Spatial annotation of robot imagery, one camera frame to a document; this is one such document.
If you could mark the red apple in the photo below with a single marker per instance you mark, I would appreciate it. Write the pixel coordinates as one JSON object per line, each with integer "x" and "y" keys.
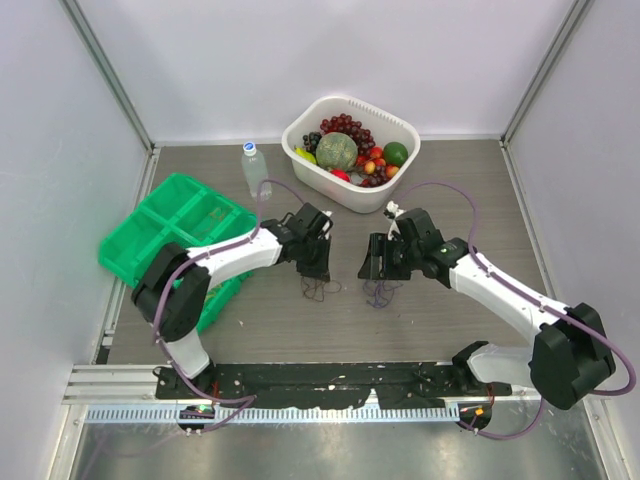
{"x": 341, "y": 175}

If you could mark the cherry cluster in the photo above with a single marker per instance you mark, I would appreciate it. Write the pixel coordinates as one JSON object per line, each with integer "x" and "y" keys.
{"x": 372, "y": 170}

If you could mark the white plastic basket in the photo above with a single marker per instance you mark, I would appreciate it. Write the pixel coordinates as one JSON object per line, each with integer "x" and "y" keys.
{"x": 385, "y": 128}

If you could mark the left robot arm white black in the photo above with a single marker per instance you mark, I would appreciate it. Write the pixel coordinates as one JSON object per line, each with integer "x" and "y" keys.
{"x": 171, "y": 294}

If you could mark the red grape bunch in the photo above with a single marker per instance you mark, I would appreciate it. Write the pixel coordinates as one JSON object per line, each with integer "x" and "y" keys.
{"x": 346, "y": 124}

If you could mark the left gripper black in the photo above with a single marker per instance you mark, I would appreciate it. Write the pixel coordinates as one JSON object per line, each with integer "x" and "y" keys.
{"x": 320, "y": 270}

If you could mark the green compartment tray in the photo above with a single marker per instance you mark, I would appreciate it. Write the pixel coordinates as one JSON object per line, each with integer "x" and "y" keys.
{"x": 180, "y": 210}

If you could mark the yellow banana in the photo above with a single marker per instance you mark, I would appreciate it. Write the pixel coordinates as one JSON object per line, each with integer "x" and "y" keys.
{"x": 306, "y": 155}

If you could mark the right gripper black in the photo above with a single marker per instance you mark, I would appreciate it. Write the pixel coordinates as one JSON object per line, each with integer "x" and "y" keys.
{"x": 380, "y": 245}

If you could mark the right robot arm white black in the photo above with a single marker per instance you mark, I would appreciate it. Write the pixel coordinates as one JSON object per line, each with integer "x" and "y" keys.
{"x": 564, "y": 358}

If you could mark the clear water bottle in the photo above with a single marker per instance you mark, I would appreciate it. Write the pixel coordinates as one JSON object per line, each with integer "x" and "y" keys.
{"x": 255, "y": 171}

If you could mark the green lime fruit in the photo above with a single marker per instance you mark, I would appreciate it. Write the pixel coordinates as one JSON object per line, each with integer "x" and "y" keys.
{"x": 395, "y": 153}

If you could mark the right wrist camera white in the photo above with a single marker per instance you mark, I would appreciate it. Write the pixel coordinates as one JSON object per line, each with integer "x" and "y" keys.
{"x": 392, "y": 211}

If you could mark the green round melon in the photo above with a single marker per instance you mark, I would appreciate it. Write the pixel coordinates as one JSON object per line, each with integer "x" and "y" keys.
{"x": 336, "y": 151}

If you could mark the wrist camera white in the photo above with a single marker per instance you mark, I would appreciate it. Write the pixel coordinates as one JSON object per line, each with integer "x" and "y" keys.
{"x": 392, "y": 211}
{"x": 327, "y": 225}

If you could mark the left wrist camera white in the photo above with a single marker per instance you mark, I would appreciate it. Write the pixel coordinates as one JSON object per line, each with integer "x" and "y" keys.
{"x": 327, "y": 225}

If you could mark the aluminium frame rail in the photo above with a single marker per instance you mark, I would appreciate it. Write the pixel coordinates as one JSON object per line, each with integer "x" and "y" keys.
{"x": 106, "y": 384}

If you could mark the slotted white cable duct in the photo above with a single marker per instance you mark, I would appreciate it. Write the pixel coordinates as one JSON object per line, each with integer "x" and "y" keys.
{"x": 190, "y": 414}

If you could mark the dark grape bunch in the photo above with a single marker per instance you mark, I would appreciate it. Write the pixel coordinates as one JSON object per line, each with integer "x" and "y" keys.
{"x": 311, "y": 141}

